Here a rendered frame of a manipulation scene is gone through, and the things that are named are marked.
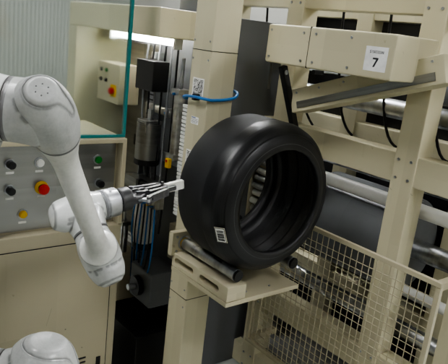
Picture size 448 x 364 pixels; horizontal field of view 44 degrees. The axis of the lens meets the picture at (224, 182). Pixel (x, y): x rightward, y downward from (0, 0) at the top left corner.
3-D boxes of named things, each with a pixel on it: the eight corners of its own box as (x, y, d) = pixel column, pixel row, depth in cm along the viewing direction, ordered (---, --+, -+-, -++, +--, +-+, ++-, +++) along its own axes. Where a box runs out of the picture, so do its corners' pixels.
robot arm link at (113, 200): (92, 186, 168) (110, 182, 171) (95, 214, 171) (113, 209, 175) (106, 195, 161) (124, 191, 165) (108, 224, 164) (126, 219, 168)
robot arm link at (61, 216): (89, 198, 172) (105, 235, 168) (40, 211, 163) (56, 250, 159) (97, 181, 164) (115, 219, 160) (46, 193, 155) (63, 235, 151)
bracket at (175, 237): (167, 253, 223) (169, 230, 220) (242, 240, 247) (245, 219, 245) (171, 256, 220) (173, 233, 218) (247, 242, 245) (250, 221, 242)
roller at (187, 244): (181, 249, 223) (177, 241, 221) (189, 243, 225) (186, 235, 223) (235, 284, 198) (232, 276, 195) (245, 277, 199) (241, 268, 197)
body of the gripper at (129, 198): (123, 193, 165) (150, 186, 170) (110, 185, 171) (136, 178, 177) (125, 216, 168) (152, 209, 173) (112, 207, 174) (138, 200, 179)
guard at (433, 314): (244, 339, 271) (263, 204, 253) (247, 339, 272) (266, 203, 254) (401, 457, 204) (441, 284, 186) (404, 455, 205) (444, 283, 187)
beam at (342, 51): (263, 61, 224) (268, 22, 221) (306, 64, 240) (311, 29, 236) (389, 81, 179) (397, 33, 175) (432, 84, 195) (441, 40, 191)
